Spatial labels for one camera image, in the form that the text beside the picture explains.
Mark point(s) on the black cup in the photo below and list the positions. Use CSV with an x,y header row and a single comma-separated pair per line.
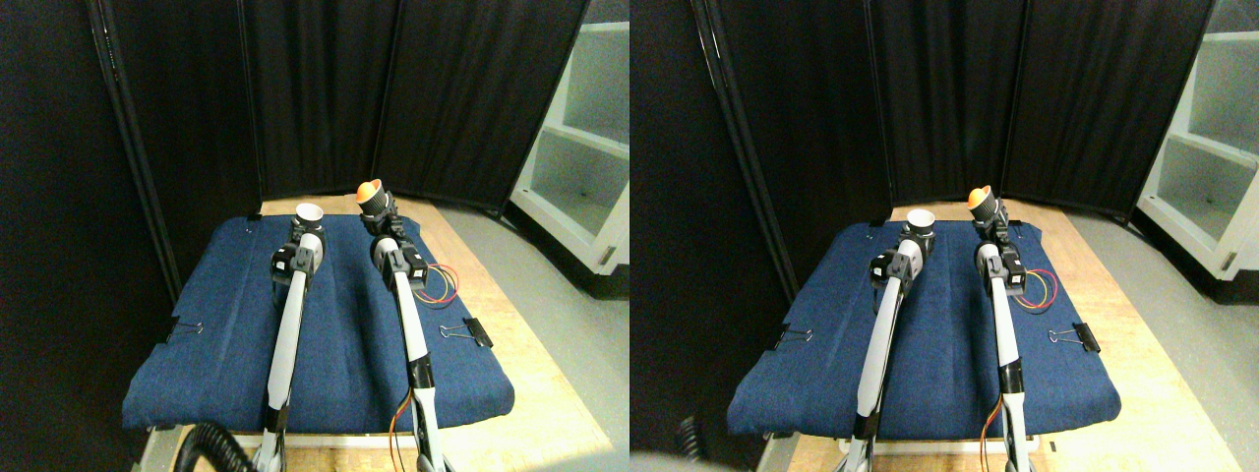
x,y
379,205
921,218
989,210
310,212

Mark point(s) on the orange ball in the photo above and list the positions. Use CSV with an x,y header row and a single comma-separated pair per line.
x,y
368,191
978,197

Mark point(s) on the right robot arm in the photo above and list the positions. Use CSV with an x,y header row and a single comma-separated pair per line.
x,y
1005,334
413,334

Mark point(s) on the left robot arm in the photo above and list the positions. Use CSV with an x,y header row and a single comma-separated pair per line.
x,y
287,344
880,354

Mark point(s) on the dark blue cloth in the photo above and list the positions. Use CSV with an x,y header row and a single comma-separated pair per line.
x,y
944,354
339,344

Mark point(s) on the white shelf unit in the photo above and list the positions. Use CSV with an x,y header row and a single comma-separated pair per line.
x,y
580,187
1210,187

